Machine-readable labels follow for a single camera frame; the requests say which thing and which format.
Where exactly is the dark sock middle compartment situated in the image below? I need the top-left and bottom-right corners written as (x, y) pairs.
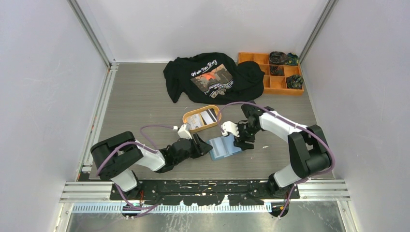
top-left (269, 65), bottom-right (284, 76)

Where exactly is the dark rolled sock top left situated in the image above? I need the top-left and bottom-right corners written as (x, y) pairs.
top-left (268, 51), bottom-right (288, 65)

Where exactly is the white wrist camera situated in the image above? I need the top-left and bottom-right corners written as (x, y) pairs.
top-left (177, 123), bottom-right (192, 139)
top-left (221, 121), bottom-right (239, 137)

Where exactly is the orange wooden compartment tray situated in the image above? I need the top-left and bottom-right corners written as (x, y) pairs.
top-left (237, 52), bottom-right (304, 96)

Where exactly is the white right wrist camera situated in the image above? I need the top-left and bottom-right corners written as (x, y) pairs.
top-left (221, 121), bottom-right (239, 137)

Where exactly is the green patterned sock lower right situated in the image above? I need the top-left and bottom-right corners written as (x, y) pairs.
top-left (286, 74), bottom-right (304, 89)

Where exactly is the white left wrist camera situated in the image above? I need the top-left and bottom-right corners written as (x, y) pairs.
top-left (177, 123), bottom-right (192, 139)

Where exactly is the green rolled sock top right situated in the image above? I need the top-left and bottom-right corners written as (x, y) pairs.
top-left (286, 53), bottom-right (299, 66)

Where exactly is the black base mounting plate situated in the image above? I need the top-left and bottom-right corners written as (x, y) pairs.
top-left (125, 179), bottom-right (300, 206)

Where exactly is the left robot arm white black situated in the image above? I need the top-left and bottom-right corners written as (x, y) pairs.
top-left (90, 131), bottom-right (213, 200)

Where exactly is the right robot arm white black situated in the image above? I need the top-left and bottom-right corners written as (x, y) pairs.
top-left (233, 103), bottom-right (335, 199)

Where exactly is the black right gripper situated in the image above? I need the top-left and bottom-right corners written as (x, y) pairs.
top-left (233, 122), bottom-right (260, 151)

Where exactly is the silver vip card in tray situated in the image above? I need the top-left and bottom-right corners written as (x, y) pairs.
top-left (186, 114), bottom-right (203, 130)

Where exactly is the black printed t-shirt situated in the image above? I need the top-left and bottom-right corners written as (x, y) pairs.
top-left (163, 52), bottom-right (265, 104)

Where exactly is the blue leather card holder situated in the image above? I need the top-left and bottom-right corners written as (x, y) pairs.
top-left (206, 134), bottom-right (242, 161)

